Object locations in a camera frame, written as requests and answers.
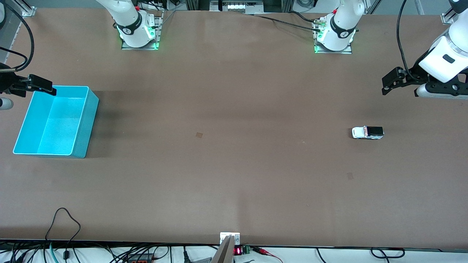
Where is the dark power strip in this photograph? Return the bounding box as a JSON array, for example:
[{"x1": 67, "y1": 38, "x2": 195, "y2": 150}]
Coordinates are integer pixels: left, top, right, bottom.
[{"x1": 126, "y1": 253, "x2": 156, "y2": 263}]

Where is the lit metal equipment box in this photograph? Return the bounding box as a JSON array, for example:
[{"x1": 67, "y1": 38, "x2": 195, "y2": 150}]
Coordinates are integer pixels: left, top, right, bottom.
[{"x1": 210, "y1": 0, "x2": 264, "y2": 15}]

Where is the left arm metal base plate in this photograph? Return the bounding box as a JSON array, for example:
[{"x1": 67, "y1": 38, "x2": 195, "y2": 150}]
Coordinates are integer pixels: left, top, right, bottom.
[{"x1": 314, "y1": 18, "x2": 352, "y2": 54}]

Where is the white jeep toy black roof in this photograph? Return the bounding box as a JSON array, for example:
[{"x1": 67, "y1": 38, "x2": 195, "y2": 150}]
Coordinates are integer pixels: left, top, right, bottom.
[{"x1": 352, "y1": 126, "x2": 384, "y2": 140}]

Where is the long black table cable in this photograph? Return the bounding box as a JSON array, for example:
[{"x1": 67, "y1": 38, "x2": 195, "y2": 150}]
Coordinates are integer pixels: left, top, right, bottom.
[{"x1": 249, "y1": 14, "x2": 323, "y2": 33}]

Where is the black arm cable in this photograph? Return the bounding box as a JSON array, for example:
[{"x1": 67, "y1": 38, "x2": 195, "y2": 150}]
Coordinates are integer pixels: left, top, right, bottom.
[
  {"x1": 0, "y1": 0, "x2": 34, "y2": 72},
  {"x1": 397, "y1": 0, "x2": 421, "y2": 83}
]

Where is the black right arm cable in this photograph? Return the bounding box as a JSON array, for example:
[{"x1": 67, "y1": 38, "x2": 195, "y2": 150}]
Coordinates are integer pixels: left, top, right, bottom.
[{"x1": 0, "y1": 0, "x2": 34, "y2": 72}]

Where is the black cable with inline switch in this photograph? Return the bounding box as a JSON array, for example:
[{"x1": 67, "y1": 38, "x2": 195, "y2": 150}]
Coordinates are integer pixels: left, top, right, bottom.
[{"x1": 45, "y1": 207, "x2": 81, "y2": 263}]

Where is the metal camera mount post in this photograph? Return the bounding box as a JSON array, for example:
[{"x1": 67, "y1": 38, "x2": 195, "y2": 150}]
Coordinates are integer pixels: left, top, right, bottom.
[{"x1": 212, "y1": 232, "x2": 241, "y2": 263}]

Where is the short black table cable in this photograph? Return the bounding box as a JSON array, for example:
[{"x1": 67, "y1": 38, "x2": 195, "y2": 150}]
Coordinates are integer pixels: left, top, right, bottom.
[{"x1": 289, "y1": 11, "x2": 318, "y2": 23}]

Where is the black looped cable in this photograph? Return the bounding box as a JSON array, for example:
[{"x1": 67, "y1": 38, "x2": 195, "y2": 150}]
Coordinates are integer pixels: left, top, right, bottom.
[{"x1": 370, "y1": 247, "x2": 405, "y2": 259}]

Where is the turquoise plastic bin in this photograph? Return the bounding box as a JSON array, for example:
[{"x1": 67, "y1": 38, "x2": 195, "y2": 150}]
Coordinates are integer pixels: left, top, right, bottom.
[{"x1": 13, "y1": 85, "x2": 99, "y2": 159}]

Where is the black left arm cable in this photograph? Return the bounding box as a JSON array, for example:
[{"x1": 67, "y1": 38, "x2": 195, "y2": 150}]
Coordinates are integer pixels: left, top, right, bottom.
[{"x1": 397, "y1": 0, "x2": 421, "y2": 83}]

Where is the red clip lead wire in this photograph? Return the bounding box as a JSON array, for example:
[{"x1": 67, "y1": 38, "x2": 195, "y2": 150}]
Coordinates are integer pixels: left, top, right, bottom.
[{"x1": 252, "y1": 247, "x2": 284, "y2": 263}]

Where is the black cable bundle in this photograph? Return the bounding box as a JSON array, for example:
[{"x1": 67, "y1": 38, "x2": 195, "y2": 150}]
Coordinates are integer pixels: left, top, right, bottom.
[{"x1": 0, "y1": 241, "x2": 48, "y2": 263}]

